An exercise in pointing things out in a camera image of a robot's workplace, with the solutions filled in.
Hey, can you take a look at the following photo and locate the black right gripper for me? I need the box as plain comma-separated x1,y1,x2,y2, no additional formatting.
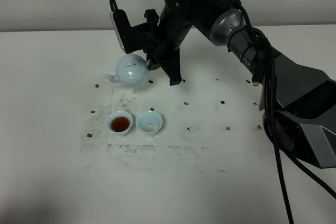
144,6,192,86

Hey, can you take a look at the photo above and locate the light blue porcelain teapot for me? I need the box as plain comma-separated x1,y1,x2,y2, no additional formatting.
101,54,149,88

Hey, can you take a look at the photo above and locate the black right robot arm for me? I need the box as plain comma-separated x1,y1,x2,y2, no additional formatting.
147,0,335,168

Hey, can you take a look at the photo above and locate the right light blue teacup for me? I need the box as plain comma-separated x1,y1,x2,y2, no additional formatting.
135,111,163,136

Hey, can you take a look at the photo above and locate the light blue teacup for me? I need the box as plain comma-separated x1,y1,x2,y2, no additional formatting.
135,111,163,136
107,111,133,136

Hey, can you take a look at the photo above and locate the left light blue teacup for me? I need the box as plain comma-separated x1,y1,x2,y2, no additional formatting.
107,111,133,136

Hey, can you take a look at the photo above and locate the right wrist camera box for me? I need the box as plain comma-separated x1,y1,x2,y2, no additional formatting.
110,9,150,54

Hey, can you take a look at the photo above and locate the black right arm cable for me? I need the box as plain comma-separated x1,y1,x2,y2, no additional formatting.
228,0,336,224

